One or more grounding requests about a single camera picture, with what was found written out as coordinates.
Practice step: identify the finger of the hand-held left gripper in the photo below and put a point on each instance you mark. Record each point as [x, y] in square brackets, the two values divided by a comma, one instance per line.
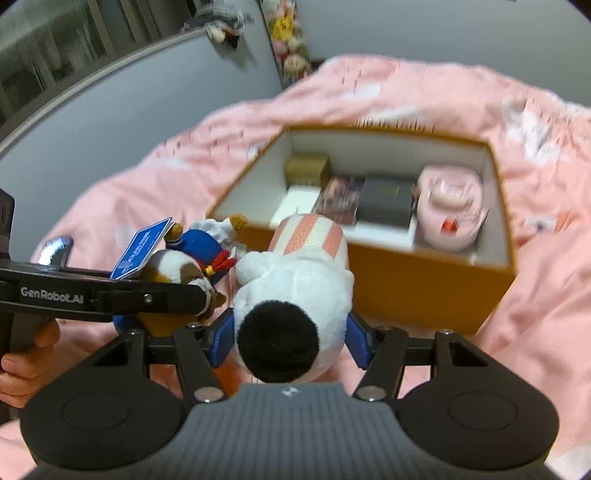
[161, 300]

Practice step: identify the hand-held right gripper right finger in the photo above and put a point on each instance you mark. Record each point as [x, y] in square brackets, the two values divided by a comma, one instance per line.
[358, 341]

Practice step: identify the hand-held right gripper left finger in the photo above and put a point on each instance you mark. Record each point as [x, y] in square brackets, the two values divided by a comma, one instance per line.
[222, 339]

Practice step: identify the brown plush toy with tag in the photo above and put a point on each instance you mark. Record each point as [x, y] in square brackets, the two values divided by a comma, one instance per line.
[171, 267]

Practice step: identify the orange cardboard box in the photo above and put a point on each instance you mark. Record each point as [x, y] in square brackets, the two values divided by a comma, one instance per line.
[415, 286]

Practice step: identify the white plush dog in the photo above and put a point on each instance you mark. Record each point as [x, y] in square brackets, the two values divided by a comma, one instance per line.
[295, 286]

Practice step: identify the grey box with gold print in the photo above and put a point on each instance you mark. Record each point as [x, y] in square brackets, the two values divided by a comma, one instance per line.
[388, 201]

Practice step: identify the person's left hand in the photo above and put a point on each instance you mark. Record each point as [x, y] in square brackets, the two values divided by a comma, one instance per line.
[25, 376]

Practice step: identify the dark brown printed box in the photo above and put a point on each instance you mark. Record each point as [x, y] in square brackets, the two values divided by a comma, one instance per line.
[340, 201]

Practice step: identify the pink round container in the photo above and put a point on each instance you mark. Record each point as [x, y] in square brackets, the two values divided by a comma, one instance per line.
[455, 207]

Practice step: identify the small gold box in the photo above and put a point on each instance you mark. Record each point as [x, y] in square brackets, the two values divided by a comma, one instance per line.
[307, 170]

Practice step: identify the window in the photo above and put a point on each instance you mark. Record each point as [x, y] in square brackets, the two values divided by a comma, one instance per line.
[55, 50]

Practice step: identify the pile of plush toys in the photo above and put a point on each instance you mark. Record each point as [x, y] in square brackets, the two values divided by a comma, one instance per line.
[288, 41]

